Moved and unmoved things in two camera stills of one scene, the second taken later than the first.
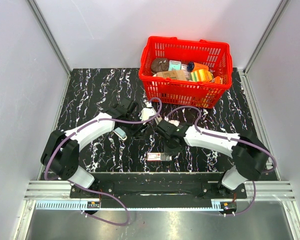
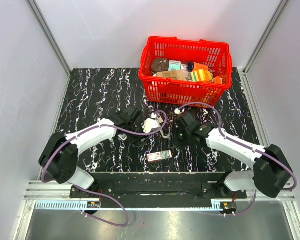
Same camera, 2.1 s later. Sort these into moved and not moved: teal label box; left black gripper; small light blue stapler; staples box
Moved: left black gripper
Not moved: staples box; small light blue stapler; teal label box
